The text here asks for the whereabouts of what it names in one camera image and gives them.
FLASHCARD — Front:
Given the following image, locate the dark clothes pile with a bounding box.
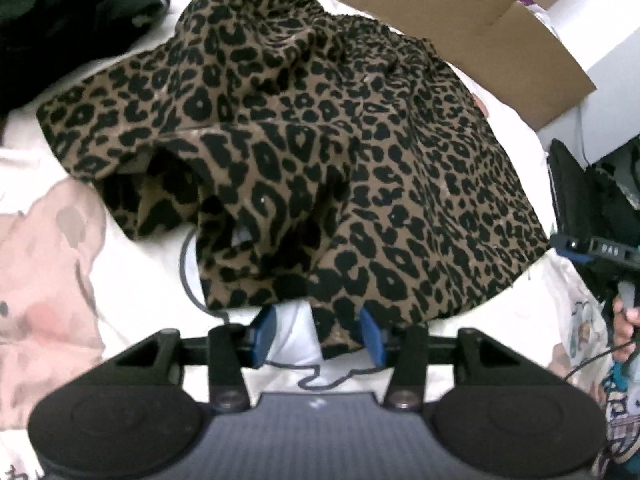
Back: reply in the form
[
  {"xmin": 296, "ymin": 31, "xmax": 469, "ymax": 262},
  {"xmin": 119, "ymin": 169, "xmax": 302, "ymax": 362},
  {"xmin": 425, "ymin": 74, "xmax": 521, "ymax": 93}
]
[{"xmin": 0, "ymin": 0, "xmax": 171, "ymax": 111}]

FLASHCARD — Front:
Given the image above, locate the leopard print garment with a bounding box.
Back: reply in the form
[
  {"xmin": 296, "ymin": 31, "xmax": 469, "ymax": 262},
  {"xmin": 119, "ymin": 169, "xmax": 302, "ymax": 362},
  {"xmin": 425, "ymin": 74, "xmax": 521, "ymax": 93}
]
[{"xmin": 36, "ymin": 0, "xmax": 551, "ymax": 361}]

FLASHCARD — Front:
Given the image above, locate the brown cardboard box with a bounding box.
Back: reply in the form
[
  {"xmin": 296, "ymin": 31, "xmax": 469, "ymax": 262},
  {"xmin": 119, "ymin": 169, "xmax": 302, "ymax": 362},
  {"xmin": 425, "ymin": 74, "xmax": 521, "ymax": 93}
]
[{"xmin": 240, "ymin": 0, "xmax": 598, "ymax": 131}]

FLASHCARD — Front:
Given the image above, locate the white cabinet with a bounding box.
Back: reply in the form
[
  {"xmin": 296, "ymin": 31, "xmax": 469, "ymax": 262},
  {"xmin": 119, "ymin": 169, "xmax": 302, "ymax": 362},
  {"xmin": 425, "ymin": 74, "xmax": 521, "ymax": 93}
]
[{"xmin": 537, "ymin": 0, "xmax": 640, "ymax": 167}]

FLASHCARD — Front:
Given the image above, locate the black bag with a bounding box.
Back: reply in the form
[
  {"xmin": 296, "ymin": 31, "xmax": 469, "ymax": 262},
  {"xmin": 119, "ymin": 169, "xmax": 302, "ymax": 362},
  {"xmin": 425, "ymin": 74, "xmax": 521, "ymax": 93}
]
[{"xmin": 546, "ymin": 138, "xmax": 640, "ymax": 291}]

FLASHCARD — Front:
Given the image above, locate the black cable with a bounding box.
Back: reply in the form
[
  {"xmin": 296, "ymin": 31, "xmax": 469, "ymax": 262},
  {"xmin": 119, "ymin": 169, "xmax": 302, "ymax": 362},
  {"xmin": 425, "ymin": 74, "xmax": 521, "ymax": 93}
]
[{"xmin": 564, "ymin": 337, "xmax": 640, "ymax": 381}]

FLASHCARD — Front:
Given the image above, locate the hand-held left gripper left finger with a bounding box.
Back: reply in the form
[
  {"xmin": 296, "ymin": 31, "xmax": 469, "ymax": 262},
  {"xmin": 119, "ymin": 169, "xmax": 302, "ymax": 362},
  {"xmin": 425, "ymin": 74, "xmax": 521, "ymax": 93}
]
[{"xmin": 107, "ymin": 306, "xmax": 275, "ymax": 413}]

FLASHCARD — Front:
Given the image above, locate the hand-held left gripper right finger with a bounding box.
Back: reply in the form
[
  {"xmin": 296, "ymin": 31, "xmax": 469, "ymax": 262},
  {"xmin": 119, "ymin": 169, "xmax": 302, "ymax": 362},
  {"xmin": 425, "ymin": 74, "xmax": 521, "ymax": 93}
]
[{"xmin": 359, "ymin": 307, "xmax": 532, "ymax": 411}]

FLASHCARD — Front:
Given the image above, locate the person's right hand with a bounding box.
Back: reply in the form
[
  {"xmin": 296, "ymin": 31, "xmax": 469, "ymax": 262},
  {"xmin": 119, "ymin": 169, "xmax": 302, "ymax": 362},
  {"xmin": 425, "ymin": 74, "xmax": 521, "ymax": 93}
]
[{"xmin": 611, "ymin": 295, "xmax": 640, "ymax": 363}]

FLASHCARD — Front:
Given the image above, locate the white printed bed sheet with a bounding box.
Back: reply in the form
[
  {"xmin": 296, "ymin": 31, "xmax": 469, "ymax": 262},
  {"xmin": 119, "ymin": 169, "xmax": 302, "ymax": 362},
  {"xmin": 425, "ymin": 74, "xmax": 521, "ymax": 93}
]
[{"xmin": 0, "ymin": 0, "xmax": 640, "ymax": 480}]

